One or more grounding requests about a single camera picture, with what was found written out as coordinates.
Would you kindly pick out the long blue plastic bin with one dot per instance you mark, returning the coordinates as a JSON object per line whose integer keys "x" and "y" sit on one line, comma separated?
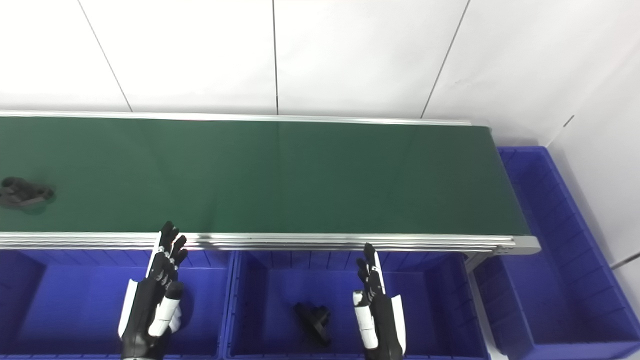
{"x": 550, "y": 280}

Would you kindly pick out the black flanged plastic part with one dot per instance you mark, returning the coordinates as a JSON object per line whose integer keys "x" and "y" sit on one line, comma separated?
{"x": 22, "y": 194}

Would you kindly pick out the black T-shaped plastic part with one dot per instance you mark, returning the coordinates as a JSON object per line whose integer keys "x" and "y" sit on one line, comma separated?
{"x": 314, "y": 317}

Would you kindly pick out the wide blue plastic bin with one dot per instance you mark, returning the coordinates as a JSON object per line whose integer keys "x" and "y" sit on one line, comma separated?
{"x": 280, "y": 285}
{"x": 75, "y": 305}

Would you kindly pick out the white plastic part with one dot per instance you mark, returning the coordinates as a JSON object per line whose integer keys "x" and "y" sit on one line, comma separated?
{"x": 176, "y": 322}

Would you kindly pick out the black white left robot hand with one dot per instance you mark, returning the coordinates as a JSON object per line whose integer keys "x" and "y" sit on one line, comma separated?
{"x": 150, "y": 300}

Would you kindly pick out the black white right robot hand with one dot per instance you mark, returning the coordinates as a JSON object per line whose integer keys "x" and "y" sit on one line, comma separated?
{"x": 382, "y": 320}

